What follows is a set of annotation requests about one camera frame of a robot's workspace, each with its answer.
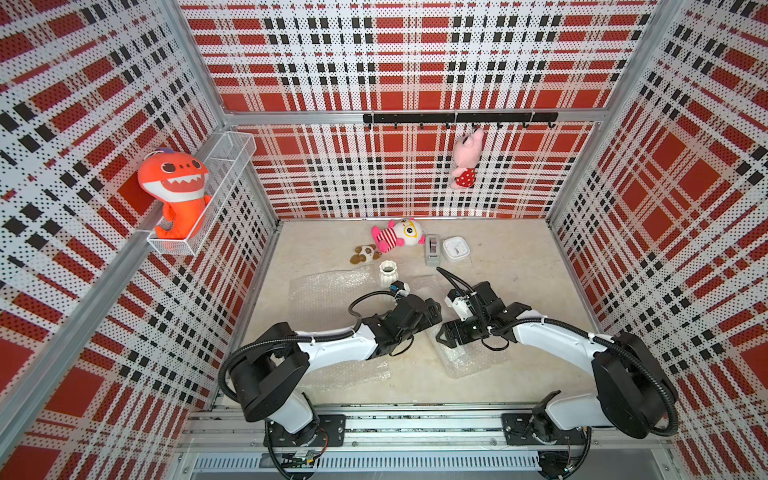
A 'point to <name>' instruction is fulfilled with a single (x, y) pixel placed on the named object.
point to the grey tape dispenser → (432, 250)
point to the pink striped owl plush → (403, 232)
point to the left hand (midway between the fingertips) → (434, 310)
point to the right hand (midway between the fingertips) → (452, 335)
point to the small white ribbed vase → (388, 273)
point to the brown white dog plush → (365, 254)
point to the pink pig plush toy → (467, 152)
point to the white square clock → (456, 249)
